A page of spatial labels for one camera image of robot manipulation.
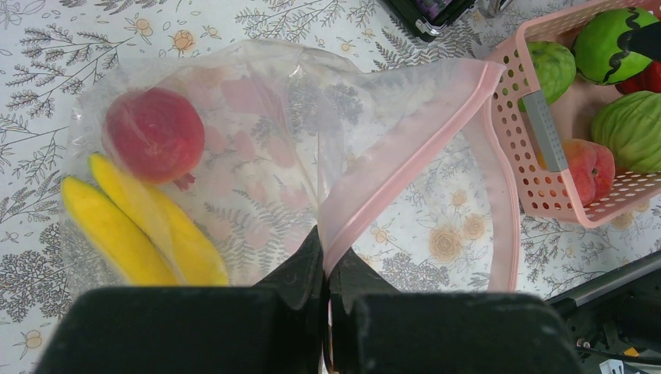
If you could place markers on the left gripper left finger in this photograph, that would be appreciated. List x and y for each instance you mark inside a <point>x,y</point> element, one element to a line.
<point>273,326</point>

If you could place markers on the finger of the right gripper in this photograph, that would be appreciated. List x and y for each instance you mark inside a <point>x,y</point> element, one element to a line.
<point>643,40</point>

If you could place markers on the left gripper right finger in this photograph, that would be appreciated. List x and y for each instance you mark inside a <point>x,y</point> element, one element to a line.
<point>375,328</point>

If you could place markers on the green toy custard apple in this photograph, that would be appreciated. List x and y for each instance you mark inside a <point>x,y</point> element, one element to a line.
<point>555,68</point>

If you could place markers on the yellow toy bananas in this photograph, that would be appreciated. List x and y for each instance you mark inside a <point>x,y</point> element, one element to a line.
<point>143,234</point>

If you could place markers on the clear pink zip bag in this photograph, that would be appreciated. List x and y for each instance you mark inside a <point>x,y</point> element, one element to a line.
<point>297,139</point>

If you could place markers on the pink plastic basket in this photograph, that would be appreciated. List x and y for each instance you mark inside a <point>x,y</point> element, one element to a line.
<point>531,132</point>

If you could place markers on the black poker chip case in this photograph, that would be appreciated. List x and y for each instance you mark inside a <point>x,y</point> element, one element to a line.
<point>427,19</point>

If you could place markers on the red toy pomegranate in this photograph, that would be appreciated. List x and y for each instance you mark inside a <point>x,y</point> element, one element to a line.
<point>156,134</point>

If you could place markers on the red toy pepper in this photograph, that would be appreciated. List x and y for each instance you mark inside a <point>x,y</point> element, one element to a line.
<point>648,79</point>

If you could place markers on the green toy watermelon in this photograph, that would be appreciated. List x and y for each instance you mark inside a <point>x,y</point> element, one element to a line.
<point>598,48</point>

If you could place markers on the green toy cabbage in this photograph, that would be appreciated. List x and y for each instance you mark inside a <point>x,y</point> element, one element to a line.
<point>630,128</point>

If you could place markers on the toy peach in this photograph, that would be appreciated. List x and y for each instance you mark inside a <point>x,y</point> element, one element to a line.
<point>592,169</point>

